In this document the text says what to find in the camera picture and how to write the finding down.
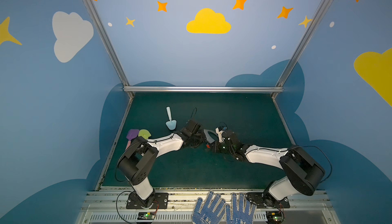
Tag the light blue toy shovel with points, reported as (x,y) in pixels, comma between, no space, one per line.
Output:
(171,124)

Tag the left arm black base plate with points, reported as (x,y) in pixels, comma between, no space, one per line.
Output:
(155,200)

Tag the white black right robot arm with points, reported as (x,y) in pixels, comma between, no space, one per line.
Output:
(303,173)

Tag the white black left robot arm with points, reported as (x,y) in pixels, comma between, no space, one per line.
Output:
(137,161)

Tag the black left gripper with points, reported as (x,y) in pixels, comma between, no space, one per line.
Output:
(197,135)

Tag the aluminium frame left post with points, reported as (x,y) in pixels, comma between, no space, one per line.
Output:
(96,19)

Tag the green toy spatula wooden handle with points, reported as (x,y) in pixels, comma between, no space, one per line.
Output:
(145,134)

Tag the purple toy spatula pink handle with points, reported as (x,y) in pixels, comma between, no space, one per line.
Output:
(132,134)

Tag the blue dotted work glove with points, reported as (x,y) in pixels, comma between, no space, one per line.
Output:
(210,210)
(240,211)

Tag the aluminium frame post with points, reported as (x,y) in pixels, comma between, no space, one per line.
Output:
(96,19)
(310,30)

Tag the right blue dotted work glove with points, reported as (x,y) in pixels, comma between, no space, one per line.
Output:
(240,211)

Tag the grey perforated metal ring plate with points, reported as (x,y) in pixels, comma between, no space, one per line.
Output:
(211,136)

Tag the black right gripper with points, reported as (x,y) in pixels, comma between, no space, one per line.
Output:
(220,143)

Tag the aluminium frame back rail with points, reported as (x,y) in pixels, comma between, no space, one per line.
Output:
(204,89)

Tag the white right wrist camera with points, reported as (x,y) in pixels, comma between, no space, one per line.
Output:
(220,131)

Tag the aluminium frame right post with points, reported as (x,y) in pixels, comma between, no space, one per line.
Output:
(310,30)

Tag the left blue dotted work glove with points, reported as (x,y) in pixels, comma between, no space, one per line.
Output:
(210,210)

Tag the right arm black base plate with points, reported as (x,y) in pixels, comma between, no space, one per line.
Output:
(265,200)

